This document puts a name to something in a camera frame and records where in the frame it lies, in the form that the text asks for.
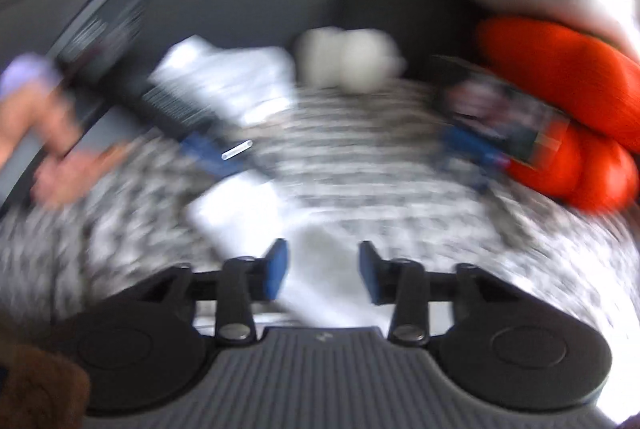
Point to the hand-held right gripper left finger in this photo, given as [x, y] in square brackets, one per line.
[277, 270]

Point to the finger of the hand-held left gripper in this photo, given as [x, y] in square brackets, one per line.
[215, 156]

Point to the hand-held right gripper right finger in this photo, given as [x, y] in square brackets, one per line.
[367, 270]

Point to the white garment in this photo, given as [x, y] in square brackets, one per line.
[320, 259]

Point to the person's left hand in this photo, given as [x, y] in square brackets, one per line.
[60, 134]

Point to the grey patterned quilt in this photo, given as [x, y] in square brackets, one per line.
[370, 159]

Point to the blue phone stand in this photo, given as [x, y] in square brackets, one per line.
[470, 149]

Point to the white plush toy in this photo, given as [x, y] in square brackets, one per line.
[350, 56]

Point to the smartphone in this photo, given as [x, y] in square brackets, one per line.
[505, 114]

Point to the orange pumpkin cushion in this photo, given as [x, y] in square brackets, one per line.
[595, 174]
[560, 69]

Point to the brown fuzzy cloth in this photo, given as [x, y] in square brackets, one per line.
[40, 389]

